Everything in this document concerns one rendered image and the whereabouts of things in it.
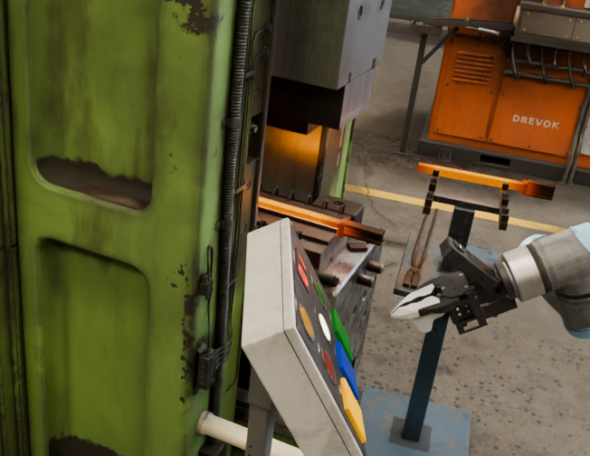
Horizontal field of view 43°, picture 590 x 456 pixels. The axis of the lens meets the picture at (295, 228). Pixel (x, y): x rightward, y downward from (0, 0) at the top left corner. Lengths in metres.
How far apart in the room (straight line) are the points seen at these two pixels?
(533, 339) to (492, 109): 2.23
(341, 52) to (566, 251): 0.55
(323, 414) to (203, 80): 0.58
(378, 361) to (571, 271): 1.81
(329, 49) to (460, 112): 3.85
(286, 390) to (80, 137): 0.72
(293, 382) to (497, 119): 4.35
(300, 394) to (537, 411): 2.04
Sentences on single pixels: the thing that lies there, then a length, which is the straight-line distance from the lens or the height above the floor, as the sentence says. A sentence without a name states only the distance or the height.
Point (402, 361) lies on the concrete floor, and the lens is 3.08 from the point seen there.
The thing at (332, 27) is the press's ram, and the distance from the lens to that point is 1.45.
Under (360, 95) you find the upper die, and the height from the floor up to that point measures 1.32.
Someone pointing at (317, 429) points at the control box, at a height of 1.03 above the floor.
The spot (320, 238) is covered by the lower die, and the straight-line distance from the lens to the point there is 1.70.
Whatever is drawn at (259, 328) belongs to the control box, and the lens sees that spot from 1.04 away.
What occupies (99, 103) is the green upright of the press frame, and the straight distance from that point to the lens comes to 1.49.
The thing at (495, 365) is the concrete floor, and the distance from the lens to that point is 3.21.
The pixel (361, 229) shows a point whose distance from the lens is 1.73.
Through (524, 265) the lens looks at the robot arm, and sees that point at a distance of 1.30.
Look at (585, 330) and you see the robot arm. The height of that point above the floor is 1.07.
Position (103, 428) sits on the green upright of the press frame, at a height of 0.50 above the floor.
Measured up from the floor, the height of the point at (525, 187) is 0.96.
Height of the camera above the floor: 1.76
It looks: 26 degrees down
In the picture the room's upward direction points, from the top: 7 degrees clockwise
